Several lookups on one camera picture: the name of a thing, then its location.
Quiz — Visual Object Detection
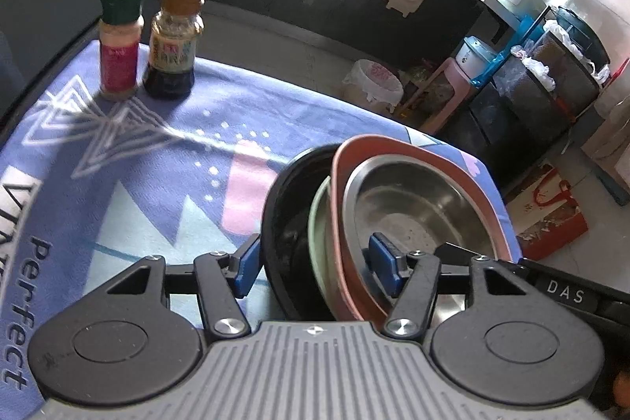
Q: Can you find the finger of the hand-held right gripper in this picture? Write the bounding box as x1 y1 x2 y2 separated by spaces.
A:
435 242 525 276

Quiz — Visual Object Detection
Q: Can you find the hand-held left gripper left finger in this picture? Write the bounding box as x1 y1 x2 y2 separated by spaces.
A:
101 233 263 339

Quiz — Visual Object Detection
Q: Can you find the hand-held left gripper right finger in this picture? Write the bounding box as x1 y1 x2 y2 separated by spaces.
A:
368 233 535 340

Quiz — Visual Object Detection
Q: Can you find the black round bowl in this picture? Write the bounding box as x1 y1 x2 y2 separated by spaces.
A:
259 144 346 322

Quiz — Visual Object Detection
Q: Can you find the stainless steel bowl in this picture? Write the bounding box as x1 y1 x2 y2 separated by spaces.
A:
341 155 498 328

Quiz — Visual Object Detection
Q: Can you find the green round plate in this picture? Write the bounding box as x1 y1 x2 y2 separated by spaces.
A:
307 176 346 322

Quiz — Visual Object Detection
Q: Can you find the pink rounded square plate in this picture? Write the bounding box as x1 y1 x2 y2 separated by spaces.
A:
329 134 515 322

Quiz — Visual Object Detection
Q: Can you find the red gift bag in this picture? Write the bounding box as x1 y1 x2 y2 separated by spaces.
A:
504 161 589 261

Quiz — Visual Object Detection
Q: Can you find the blue printed tablecloth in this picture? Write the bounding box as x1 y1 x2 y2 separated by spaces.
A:
0 38 523 401

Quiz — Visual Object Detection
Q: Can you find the black drawer cabinet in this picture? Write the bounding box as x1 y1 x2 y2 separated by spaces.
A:
450 7 611 205

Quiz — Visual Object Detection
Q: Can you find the beige bag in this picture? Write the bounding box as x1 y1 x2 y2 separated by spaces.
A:
580 95 630 205

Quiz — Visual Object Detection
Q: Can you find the clear bag with groceries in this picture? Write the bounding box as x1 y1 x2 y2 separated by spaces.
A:
400 65 459 116

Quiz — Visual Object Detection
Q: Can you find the pink plastic stool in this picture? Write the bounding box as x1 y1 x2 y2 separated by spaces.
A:
418 57 476 133

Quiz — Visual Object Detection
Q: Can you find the trash bin with white bag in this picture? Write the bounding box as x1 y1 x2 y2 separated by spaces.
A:
343 58 405 116

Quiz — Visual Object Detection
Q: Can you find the white container with blue lid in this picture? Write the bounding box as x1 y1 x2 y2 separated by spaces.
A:
453 35 499 79

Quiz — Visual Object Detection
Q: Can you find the white plastic bag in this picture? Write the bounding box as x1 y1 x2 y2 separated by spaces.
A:
541 19 611 82
511 45 557 91

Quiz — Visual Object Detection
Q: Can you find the blue plastic bag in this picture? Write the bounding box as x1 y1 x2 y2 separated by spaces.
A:
467 13 543 89

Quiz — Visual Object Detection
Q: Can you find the brown cap soy sauce bottle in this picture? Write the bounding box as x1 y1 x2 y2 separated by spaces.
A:
142 0 207 100

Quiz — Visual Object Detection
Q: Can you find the green cap spice bottle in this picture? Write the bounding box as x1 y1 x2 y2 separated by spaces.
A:
98 0 149 102

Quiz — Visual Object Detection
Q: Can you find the dark round basin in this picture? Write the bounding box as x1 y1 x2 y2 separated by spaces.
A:
553 5 611 67

